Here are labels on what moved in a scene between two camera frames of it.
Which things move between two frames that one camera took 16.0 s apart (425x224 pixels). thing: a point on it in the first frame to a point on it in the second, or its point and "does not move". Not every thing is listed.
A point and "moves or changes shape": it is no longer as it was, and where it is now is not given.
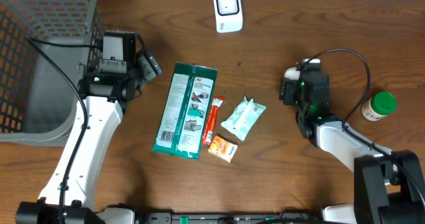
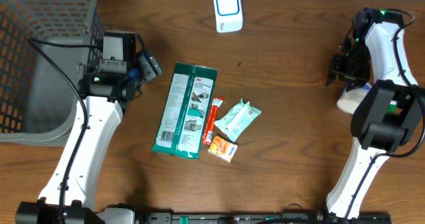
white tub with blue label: [293, 73] to [349, 101]
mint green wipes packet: [244, 118] moves or changes shape
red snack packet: [217, 103] does not move
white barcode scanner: [228, 9] does not move
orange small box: [222, 149] does not move
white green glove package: [184, 110] does not move
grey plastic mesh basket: [38, 103] does not move
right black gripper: [287, 89] to [337, 68]
